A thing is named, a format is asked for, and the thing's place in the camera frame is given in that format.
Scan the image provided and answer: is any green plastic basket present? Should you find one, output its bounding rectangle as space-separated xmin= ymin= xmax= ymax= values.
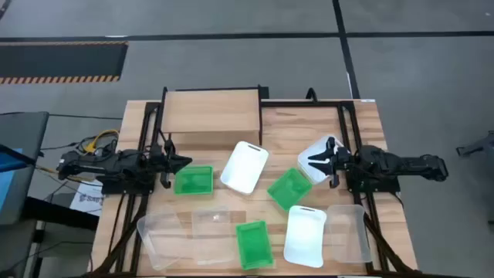
xmin=235 ymin=219 xmax=275 ymax=271
xmin=174 ymin=164 xmax=215 ymax=196
xmin=266 ymin=167 xmax=313 ymax=212

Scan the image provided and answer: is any white printed paper sheet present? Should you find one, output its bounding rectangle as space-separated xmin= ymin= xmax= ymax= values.
xmin=69 ymin=179 xmax=105 ymax=217

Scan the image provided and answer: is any wooden shelf with black legs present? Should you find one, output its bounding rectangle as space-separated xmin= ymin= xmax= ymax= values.
xmin=156 ymin=84 xmax=270 ymax=155

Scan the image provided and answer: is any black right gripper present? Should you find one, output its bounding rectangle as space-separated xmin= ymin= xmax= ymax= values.
xmin=307 ymin=146 xmax=351 ymax=175

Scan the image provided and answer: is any clear plastic basket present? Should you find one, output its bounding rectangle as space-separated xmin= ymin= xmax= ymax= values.
xmin=191 ymin=206 xmax=236 ymax=266
xmin=326 ymin=204 xmax=373 ymax=265
xmin=136 ymin=206 xmax=192 ymax=271

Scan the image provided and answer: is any grey cart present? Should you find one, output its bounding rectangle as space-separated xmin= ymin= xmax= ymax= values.
xmin=0 ymin=111 xmax=50 ymax=225

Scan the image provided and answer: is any white plastic basket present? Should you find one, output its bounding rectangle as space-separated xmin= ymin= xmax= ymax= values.
xmin=283 ymin=205 xmax=328 ymax=269
xmin=219 ymin=141 xmax=270 ymax=195
xmin=296 ymin=134 xmax=346 ymax=185

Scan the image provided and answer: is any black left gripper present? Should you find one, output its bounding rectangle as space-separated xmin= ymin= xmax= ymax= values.
xmin=154 ymin=152 xmax=193 ymax=175

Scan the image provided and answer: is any grey chair base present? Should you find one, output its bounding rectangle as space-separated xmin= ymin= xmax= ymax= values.
xmin=455 ymin=131 xmax=494 ymax=158

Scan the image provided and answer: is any black aluminium table frame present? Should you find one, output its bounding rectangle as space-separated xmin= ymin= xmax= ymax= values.
xmin=83 ymin=86 xmax=425 ymax=278

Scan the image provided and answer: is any black hazard-striped floor mat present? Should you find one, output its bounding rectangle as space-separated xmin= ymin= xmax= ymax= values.
xmin=0 ymin=41 xmax=129 ymax=85

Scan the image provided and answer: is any blue box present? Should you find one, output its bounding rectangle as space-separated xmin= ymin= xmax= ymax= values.
xmin=0 ymin=148 xmax=24 ymax=212

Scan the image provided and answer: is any yellow cable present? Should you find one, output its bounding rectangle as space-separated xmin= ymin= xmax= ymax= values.
xmin=83 ymin=129 xmax=120 ymax=154

